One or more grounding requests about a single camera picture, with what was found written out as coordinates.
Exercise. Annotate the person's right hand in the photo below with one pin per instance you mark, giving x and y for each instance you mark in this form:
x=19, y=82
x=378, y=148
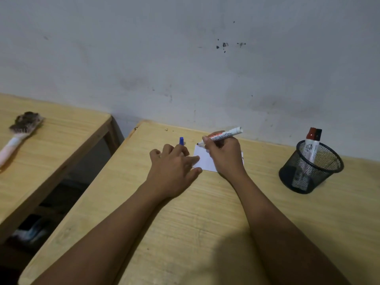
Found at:
x=227, y=158

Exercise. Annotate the person's left hand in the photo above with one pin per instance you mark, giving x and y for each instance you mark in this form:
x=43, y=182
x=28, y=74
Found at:
x=170, y=175

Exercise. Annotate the person's left thumb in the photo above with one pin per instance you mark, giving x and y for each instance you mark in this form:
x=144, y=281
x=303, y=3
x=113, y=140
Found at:
x=196, y=173

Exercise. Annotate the person's right thumb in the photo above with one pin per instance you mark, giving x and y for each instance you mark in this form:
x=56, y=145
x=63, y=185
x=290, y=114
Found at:
x=206, y=144

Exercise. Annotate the person's left middle finger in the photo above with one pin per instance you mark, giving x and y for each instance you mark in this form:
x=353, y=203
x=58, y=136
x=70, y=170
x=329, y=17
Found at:
x=181, y=149

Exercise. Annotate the person's left little finger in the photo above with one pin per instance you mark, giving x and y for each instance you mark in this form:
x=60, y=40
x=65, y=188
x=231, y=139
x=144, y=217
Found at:
x=154, y=155

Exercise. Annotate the white paper card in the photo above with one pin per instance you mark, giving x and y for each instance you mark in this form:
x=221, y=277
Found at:
x=203, y=160

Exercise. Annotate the white whiteboard marker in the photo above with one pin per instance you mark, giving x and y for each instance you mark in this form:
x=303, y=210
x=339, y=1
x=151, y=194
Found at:
x=234, y=132

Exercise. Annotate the person's left forearm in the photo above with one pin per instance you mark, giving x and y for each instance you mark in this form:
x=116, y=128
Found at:
x=107, y=243

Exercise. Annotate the person's right forearm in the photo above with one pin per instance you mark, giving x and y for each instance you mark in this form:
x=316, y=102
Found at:
x=282, y=234

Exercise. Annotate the red capped white marker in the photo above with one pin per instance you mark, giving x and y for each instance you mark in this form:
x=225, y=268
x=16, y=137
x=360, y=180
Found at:
x=310, y=145

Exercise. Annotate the black mesh pen holder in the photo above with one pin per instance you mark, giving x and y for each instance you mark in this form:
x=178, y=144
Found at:
x=311, y=172

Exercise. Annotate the blue white bundle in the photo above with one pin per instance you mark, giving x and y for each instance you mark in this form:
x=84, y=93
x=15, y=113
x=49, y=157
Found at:
x=31, y=231

